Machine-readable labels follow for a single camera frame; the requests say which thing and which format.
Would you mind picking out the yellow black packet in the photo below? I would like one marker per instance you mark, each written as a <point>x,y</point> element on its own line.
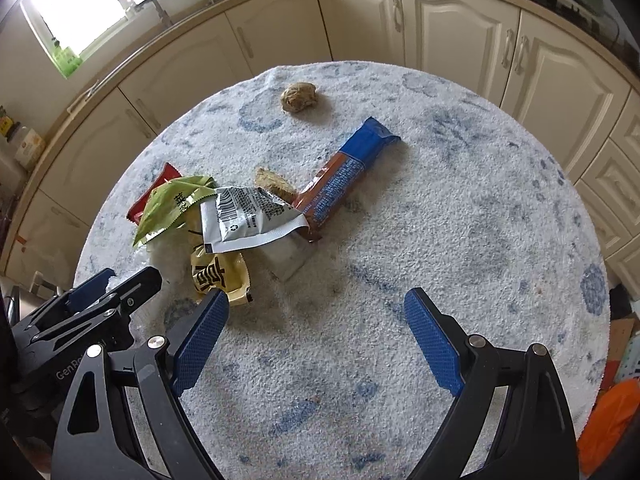
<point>6,122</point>

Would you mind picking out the kitchen window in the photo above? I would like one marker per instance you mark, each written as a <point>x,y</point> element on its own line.
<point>100,0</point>

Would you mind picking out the blue brown biscuit wrapper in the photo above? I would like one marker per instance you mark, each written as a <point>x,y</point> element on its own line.
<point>350,170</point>

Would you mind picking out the silver foil wrapper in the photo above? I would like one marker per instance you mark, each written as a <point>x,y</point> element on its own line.
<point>245,217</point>

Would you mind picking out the green snack wrapper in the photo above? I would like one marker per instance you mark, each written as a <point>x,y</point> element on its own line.
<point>165,205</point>

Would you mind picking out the brown cardboard box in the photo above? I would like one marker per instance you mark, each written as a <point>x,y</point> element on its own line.
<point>622,330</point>

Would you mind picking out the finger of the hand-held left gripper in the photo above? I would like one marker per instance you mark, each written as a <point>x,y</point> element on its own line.
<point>132,290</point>
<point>90,286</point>

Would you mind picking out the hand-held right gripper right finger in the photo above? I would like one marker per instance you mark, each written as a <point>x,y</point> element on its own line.
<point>435,342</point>

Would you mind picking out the blue white patterned tablecloth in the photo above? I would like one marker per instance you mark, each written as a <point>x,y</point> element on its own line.
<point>400,210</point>

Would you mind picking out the yellow snack wrapper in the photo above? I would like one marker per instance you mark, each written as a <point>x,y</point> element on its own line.
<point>220,275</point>

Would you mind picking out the steel sink faucet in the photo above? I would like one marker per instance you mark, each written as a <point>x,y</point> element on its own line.
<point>161,7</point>

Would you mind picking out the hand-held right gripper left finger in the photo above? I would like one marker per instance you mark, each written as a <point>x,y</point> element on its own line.
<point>200,342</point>

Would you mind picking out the white paper piece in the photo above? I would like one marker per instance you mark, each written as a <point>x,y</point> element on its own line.
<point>287,260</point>

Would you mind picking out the cream cabinet drawer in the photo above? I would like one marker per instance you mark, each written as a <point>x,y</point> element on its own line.
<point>625,262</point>
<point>612,225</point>
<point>615,175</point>

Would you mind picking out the cream kitchen base cabinets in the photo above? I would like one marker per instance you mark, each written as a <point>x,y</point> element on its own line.
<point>450,20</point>

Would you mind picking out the red snack wrapper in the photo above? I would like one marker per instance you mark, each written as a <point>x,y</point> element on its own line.
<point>150,192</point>

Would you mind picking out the white plastic bag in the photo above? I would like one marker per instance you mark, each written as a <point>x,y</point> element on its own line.
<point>170,260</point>

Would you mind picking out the green detergent bottle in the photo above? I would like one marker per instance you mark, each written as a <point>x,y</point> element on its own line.
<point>67,60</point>

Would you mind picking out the orange plastic bag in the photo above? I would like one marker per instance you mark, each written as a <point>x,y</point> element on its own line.
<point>612,420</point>

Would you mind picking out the clear plastic storage jar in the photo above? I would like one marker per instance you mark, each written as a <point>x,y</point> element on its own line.
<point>31,149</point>

